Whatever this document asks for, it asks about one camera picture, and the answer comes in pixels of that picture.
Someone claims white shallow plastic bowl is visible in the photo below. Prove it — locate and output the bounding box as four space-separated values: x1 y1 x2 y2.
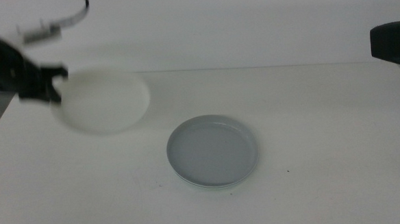
49 63 153 138

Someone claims grey shallow plastic bowl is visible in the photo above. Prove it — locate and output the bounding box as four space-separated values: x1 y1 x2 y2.
164 112 261 190

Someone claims pale green shallow plastic bowl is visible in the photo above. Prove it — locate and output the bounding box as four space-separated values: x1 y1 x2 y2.
174 169 258 193

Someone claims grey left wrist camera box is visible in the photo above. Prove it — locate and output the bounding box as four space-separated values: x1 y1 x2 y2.
16 18 63 45

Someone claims dark camera cable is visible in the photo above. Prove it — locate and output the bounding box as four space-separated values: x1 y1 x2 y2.
55 0 91 28

